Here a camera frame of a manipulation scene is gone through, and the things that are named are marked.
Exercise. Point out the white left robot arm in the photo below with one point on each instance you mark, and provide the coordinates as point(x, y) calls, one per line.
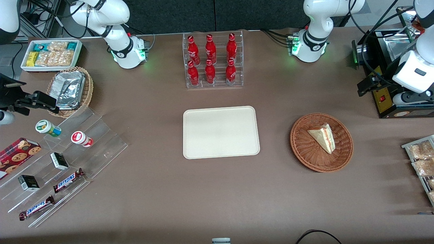
point(315, 20)

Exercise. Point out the red lidded snack cup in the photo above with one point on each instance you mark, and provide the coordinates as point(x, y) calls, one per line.
point(79, 138)

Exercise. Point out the grey metal frame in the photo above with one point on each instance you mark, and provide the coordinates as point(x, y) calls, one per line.
point(47, 17)

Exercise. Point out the white rectangular snack bin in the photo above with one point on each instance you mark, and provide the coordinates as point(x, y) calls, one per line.
point(25, 68)

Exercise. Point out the clear cracker bag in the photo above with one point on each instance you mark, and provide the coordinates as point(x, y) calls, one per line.
point(62, 58)
point(57, 46)
point(42, 58)

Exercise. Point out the silver foil packet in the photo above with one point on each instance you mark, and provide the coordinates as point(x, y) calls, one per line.
point(69, 89)

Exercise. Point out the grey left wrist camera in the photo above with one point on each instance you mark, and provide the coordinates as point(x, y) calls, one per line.
point(405, 99)

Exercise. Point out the cream plastic tray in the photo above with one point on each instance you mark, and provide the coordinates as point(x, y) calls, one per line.
point(220, 132)

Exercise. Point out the yellow snack packet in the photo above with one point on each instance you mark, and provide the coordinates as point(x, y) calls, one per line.
point(32, 59)

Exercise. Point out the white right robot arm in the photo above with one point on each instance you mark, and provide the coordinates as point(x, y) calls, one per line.
point(115, 13)

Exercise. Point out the red cookie box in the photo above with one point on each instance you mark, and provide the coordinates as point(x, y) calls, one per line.
point(15, 157)

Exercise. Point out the green lidded snack cup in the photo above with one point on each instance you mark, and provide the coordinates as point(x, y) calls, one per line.
point(45, 127)

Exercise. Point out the black food warmer cabinet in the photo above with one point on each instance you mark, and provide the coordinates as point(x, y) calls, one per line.
point(390, 111)

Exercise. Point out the clear acrylic bottle rack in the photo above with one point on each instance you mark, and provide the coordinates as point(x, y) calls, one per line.
point(220, 84)

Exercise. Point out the small black box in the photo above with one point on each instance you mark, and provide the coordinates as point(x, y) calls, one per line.
point(59, 161)
point(28, 183)

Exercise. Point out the Snickers chocolate bar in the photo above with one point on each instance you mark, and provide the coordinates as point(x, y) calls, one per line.
point(36, 208)
point(67, 180)

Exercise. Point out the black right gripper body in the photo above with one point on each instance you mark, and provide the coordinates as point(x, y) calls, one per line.
point(9, 96)

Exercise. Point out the triangle sandwich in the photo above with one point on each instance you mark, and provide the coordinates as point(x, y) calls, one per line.
point(323, 137)

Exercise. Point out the red cola bottle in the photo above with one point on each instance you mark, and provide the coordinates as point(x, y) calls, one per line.
point(231, 48)
point(210, 74)
point(193, 75)
point(231, 73)
point(193, 51)
point(210, 50)

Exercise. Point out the tan oval wicker basket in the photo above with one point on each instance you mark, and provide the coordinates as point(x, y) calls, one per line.
point(88, 88)

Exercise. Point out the teal snack packet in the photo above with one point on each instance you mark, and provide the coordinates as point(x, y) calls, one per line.
point(40, 47)
point(72, 46)

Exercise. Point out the grey white device edge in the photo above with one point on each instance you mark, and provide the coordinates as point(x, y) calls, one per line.
point(221, 241)

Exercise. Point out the brown round wicker basket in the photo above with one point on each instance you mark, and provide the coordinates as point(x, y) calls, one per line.
point(305, 149)

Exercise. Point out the clear nut snack bag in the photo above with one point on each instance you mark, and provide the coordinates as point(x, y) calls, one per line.
point(431, 183)
point(432, 196)
point(422, 150)
point(425, 167)

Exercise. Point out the clear acrylic step display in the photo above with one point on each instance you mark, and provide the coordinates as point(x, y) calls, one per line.
point(105, 149)

